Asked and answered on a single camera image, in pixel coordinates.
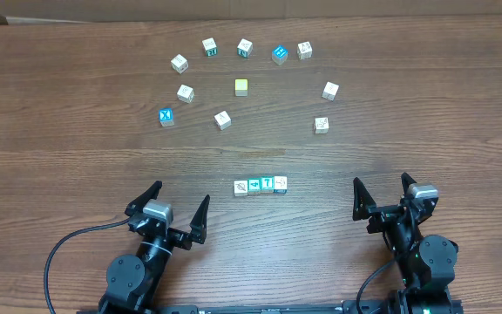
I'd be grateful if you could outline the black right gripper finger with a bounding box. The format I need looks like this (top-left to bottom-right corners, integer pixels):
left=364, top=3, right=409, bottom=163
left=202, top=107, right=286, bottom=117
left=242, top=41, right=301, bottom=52
left=401, top=172, right=417, bottom=200
left=352, top=177, right=377, bottom=221

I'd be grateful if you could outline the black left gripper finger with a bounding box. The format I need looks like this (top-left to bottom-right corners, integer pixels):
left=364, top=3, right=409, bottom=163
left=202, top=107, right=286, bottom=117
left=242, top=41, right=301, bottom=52
left=190, top=195, right=210, bottom=244
left=125, top=181, right=162, bottom=216

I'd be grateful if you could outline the leaf drawing wooden block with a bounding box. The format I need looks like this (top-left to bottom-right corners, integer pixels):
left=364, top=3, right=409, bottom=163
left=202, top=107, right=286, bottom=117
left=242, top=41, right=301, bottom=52
left=234, top=180, right=248, bottom=197

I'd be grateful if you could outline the green 4 wooden block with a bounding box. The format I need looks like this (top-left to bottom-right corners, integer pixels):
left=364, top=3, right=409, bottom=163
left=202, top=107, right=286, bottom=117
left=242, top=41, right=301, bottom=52
left=248, top=178, right=261, bottom=195

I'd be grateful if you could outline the green 7 wooden block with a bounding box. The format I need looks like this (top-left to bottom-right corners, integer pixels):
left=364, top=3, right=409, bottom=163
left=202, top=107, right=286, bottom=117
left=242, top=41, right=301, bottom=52
left=260, top=176, right=275, bottom=194

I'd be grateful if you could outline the wooden block blue side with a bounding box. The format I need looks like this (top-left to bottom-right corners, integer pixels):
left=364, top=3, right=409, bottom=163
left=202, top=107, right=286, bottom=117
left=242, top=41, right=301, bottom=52
left=274, top=176, right=288, bottom=194

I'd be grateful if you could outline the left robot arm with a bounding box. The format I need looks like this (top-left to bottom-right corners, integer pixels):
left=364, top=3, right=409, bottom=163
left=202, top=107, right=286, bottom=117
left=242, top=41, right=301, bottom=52
left=98, top=181, right=210, bottom=313

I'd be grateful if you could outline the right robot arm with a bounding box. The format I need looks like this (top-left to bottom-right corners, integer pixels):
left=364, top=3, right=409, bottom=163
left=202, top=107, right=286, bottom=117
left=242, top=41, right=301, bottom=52
left=352, top=173, right=463, bottom=314

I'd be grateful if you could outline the wooden block lower right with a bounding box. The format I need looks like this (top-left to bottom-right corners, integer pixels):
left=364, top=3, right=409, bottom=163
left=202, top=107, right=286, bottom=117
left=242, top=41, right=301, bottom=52
left=314, top=117, right=329, bottom=134

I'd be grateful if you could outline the blue X wooden block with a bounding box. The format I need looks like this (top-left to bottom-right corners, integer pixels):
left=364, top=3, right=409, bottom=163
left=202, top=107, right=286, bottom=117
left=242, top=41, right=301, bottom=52
left=159, top=108, right=174, bottom=126

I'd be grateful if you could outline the wooden block red drawing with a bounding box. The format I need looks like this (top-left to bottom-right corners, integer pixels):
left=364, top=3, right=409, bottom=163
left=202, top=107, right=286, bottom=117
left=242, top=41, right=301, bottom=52
left=214, top=111, right=232, bottom=130

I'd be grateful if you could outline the wooden block far right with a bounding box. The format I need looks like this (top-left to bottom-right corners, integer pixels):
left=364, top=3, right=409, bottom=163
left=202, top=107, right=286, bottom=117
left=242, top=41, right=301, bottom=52
left=322, top=82, right=339, bottom=101

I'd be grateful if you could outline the wooden block left middle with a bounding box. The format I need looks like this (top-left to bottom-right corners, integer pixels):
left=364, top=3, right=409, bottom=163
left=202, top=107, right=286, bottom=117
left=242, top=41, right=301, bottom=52
left=177, top=85, right=194, bottom=103

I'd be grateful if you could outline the yellow top wooden block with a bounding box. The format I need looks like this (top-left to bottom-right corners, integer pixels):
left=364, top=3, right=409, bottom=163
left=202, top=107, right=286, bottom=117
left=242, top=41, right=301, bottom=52
left=234, top=78, right=248, bottom=97

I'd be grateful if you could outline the plain wooden block far left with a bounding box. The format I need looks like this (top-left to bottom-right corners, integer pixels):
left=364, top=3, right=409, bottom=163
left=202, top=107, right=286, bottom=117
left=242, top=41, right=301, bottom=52
left=171, top=54, right=188, bottom=74

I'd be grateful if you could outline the wooden block drawing top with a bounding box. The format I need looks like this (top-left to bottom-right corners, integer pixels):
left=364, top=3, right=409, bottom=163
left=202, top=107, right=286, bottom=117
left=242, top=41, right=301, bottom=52
left=297, top=41, right=313, bottom=60

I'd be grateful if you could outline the blue top wooden block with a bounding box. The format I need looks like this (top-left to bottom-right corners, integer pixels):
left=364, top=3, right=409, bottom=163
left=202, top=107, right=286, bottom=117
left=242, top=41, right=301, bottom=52
left=272, top=45, right=288, bottom=65

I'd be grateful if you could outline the wooden block teal letter side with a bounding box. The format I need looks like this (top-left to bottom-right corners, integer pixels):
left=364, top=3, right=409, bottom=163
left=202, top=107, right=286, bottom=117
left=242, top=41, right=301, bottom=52
left=237, top=38, right=253, bottom=58

